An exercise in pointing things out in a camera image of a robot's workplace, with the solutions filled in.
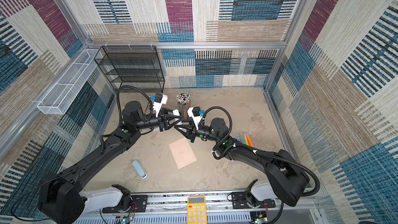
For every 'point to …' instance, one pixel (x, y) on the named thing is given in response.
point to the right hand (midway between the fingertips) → (176, 126)
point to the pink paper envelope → (182, 153)
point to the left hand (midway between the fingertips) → (181, 115)
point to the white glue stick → (176, 112)
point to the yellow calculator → (196, 210)
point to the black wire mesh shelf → (130, 64)
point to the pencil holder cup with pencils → (183, 99)
